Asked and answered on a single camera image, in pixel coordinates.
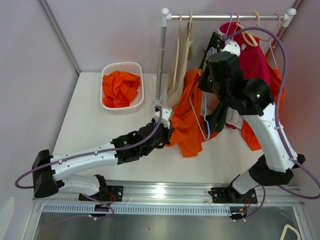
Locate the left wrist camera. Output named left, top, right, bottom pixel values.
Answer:
left=154, top=105, right=174, bottom=129

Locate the far right orange garment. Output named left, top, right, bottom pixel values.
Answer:
left=241, top=60, right=282, bottom=151

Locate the white perforated plastic basket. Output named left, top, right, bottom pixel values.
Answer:
left=100, top=61, right=145, bottom=114

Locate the pink wire hanger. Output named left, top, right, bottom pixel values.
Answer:
left=261, top=13, right=281, bottom=70

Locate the orange t shirt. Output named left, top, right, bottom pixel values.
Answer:
left=166, top=69, right=218, bottom=158
left=102, top=70, right=141, bottom=108

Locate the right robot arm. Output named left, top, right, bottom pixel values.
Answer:
left=198, top=51, right=306, bottom=203

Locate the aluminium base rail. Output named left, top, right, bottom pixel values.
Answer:
left=31, top=181, right=305, bottom=219

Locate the light blue wire hanger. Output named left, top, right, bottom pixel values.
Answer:
left=188, top=47, right=216, bottom=142

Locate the magenta t shirt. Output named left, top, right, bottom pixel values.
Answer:
left=233, top=33, right=270, bottom=85

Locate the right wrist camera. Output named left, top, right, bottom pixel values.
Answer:
left=221, top=39, right=241, bottom=57

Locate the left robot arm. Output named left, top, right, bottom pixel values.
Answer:
left=32, top=119, right=174, bottom=201

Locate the dark green garment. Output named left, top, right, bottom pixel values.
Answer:
left=199, top=31, right=230, bottom=135

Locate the beige shirt wooden hanger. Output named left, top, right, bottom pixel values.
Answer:
left=187, top=9, right=194, bottom=34

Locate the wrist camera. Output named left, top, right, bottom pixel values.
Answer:
left=154, top=105, right=174, bottom=129
left=221, top=39, right=241, bottom=57

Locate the beige t shirt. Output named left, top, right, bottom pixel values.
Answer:
left=165, top=22, right=193, bottom=109

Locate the white garment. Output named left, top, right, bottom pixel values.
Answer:
left=225, top=107, right=244, bottom=130

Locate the wooden hanger on magenta shirt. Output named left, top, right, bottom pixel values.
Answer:
left=234, top=11, right=260, bottom=47

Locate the clothes rack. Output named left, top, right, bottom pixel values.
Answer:
left=152, top=8, right=297, bottom=104

